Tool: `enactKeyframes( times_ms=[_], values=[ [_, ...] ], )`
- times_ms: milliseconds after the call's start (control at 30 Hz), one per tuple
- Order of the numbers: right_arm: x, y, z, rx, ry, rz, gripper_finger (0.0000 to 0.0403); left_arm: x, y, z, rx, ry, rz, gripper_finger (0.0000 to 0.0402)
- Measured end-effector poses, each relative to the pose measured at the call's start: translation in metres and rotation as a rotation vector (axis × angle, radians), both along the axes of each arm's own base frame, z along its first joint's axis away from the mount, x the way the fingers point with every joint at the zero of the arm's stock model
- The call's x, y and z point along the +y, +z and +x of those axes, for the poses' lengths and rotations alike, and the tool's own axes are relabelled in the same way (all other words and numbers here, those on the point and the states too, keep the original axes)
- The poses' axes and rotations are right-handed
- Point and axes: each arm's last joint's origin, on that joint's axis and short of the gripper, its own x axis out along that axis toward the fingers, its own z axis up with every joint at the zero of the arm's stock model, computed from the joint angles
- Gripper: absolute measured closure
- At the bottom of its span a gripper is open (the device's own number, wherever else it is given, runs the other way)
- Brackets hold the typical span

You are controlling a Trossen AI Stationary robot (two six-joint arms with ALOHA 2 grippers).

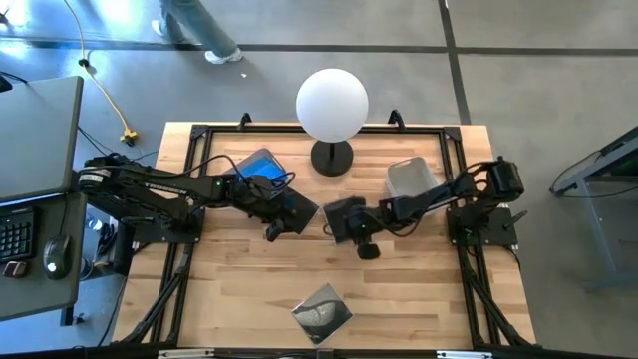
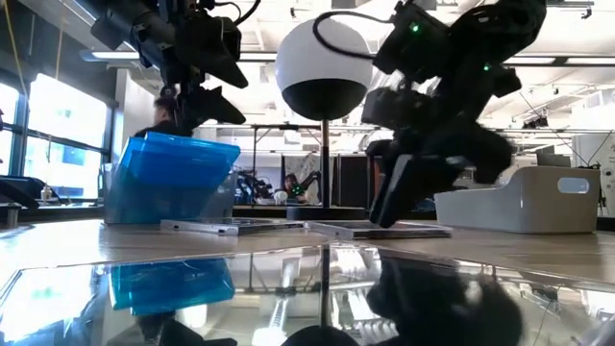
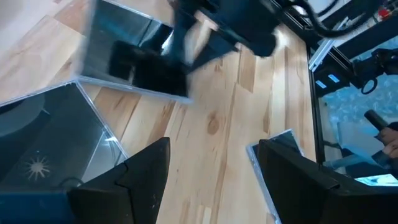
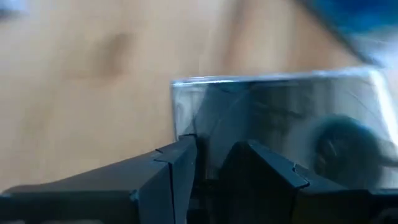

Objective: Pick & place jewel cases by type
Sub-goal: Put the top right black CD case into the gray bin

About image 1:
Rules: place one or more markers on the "grey plastic bin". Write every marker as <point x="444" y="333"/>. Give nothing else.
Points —
<point x="230" y="172"/>
<point x="409" y="174"/>

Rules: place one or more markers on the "grey metal table frame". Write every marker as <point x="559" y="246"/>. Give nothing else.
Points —
<point x="593" y="224"/>

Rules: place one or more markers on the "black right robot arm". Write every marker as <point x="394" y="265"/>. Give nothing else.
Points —
<point x="423" y="199"/>

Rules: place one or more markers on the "white globe table lamp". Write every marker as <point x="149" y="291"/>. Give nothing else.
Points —
<point x="331" y="105"/>

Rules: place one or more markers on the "blue jewel case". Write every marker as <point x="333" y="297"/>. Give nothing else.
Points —
<point x="261" y="169"/>

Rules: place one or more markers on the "black aluminium table frame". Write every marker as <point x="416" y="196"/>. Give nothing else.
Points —
<point x="249" y="129"/>

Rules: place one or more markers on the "black computer mouse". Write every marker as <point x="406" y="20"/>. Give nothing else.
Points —
<point x="56" y="256"/>

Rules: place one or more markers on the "black jewel case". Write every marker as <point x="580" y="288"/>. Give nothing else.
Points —
<point x="335" y="214"/>
<point x="321" y="314"/>
<point x="301" y="212"/>

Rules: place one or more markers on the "small dark red object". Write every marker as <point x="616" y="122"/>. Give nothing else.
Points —
<point x="15" y="269"/>

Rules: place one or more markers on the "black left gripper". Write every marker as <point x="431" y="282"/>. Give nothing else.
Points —
<point x="264" y="197"/>

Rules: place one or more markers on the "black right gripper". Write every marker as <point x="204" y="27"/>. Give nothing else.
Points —
<point x="366" y="222"/>

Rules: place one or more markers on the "black keyboard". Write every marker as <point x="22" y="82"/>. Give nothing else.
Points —
<point x="15" y="234"/>

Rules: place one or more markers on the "person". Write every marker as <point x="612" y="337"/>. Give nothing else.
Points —
<point x="199" y="20"/>

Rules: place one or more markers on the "grey raised desk shelf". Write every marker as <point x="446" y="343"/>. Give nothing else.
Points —
<point x="37" y="134"/>

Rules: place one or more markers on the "black frame clamp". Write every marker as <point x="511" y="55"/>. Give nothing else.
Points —
<point x="396" y="119"/>
<point x="244" y="119"/>

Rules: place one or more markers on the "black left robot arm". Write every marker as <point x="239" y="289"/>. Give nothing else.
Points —
<point x="149" y="187"/>

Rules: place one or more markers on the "silver metal bracket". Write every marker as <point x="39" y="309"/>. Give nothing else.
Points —
<point x="463" y="355"/>
<point x="187" y="353"/>

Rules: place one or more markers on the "grey desk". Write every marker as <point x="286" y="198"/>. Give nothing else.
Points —
<point x="30" y="294"/>

